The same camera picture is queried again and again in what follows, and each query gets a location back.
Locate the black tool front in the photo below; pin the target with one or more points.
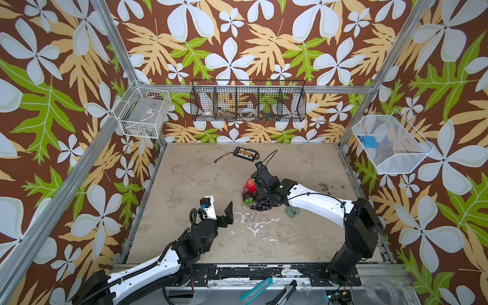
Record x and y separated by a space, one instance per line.
284 295

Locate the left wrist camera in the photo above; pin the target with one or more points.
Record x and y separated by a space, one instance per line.
207 209

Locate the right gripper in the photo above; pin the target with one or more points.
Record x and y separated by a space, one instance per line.
259 193

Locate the teal utility knife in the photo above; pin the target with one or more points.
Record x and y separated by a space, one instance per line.
250 295

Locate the white mesh basket right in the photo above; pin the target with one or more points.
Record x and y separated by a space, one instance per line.
401 146

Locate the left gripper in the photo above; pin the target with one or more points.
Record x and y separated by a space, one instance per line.
222 222

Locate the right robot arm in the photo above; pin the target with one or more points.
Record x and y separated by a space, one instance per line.
361 224

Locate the red apple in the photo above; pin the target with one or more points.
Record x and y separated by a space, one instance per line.
251 185

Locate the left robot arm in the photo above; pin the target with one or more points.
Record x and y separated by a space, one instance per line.
173 266

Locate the green grape leaf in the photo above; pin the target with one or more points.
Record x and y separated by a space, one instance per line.
292 212

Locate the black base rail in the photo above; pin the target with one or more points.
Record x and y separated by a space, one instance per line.
314 273

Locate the black wire basket rear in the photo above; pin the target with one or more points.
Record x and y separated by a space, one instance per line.
247 100

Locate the black grape bunch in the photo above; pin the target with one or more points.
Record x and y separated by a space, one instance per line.
261 206

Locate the blue object in basket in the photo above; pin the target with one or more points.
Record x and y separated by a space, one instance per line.
369 142

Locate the white wire basket left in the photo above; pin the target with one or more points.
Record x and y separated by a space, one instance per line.
142 111

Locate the pink polka dot plate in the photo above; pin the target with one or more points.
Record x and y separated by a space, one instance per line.
257 197

